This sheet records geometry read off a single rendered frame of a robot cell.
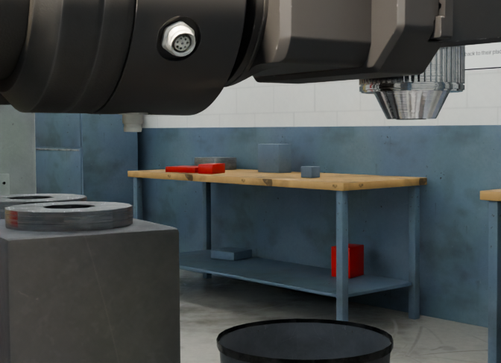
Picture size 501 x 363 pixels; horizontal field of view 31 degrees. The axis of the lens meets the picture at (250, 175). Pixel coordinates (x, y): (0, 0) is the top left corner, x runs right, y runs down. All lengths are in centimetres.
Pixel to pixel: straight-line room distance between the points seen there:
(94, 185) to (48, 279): 708
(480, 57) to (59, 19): 525
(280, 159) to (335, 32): 585
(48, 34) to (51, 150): 773
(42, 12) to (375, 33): 13
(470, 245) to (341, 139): 123
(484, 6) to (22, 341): 35
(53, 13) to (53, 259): 32
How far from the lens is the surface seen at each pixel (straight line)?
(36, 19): 29
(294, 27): 33
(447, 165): 562
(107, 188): 774
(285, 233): 663
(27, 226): 62
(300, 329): 268
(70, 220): 61
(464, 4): 39
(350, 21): 34
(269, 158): 625
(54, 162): 801
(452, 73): 40
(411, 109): 40
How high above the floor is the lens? 119
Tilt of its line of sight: 3 degrees down
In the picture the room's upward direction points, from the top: straight up
